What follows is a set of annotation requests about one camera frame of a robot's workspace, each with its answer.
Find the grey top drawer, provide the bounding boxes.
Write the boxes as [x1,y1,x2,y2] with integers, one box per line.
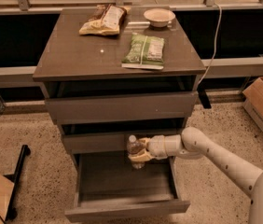
[45,91,198,124]

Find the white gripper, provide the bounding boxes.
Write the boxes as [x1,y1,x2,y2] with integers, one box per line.
[129,135,167,162]

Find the grey middle drawer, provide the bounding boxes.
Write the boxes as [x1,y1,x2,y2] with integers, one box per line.
[61,128,187,155]

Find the grey open bottom drawer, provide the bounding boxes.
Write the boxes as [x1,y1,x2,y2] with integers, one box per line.
[65,150,190,223]

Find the black stand leg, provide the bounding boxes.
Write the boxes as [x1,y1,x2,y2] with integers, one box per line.
[6,145,31,221]

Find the yellow brown snack bag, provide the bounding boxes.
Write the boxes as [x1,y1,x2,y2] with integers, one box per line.
[79,4,131,35]

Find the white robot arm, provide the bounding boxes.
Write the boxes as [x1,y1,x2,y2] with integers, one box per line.
[127,127,263,224]

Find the clear plastic water bottle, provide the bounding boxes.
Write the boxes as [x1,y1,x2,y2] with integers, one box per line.
[127,135,145,169]

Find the green snack bag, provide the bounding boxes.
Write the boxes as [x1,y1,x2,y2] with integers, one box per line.
[121,33,165,70]

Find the white power cable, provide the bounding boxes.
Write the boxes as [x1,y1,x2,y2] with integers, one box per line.
[197,2,224,86]

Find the grey drawer cabinet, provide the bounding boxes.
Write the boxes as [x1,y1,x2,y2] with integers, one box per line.
[32,6,207,170]

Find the white ceramic bowl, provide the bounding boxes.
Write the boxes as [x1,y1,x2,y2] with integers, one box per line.
[144,8,175,28]

